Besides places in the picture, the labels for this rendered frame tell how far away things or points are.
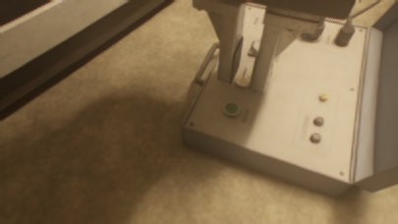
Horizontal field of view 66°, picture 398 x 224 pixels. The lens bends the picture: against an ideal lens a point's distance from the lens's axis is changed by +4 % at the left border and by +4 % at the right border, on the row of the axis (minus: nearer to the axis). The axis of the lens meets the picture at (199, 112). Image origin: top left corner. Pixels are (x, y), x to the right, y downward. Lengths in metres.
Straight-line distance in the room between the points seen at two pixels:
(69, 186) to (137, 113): 0.17
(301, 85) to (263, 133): 0.13
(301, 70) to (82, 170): 0.44
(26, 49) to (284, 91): 0.45
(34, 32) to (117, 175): 0.28
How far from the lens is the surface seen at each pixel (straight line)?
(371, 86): 0.62
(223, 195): 0.50
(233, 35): 0.46
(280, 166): 0.49
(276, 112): 0.53
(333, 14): 0.37
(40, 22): 0.59
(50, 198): 0.56
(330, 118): 0.55
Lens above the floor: 0.47
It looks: 53 degrees down
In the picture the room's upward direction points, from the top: 1 degrees counter-clockwise
